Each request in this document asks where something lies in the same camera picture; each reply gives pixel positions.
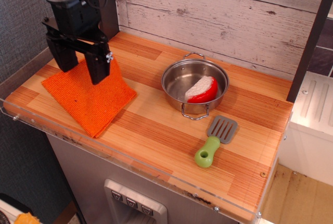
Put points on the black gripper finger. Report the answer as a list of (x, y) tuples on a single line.
[(64, 56), (98, 66)]

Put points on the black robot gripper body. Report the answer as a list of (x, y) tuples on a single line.
[(77, 22)]

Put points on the orange woven towel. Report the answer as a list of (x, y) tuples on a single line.
[(93, 107)]

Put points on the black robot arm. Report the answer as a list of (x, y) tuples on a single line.
[(74, 28)]

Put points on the stainless steel pot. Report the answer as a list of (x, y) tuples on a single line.
[(182, 75)]

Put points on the clear acrylic table guard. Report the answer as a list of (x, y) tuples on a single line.
[(156, 137)]

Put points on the red and white toy food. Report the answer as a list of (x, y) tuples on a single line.
[(205, 90)]

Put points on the silver toy fridge cabinet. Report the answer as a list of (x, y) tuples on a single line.
[(109, 191)]

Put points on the yellow and black object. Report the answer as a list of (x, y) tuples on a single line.
[(25, 218)]

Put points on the white cabinet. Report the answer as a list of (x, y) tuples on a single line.
[(307, 144)]

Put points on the grey spatula with green handle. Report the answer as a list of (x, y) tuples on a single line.
[(221, 131)]

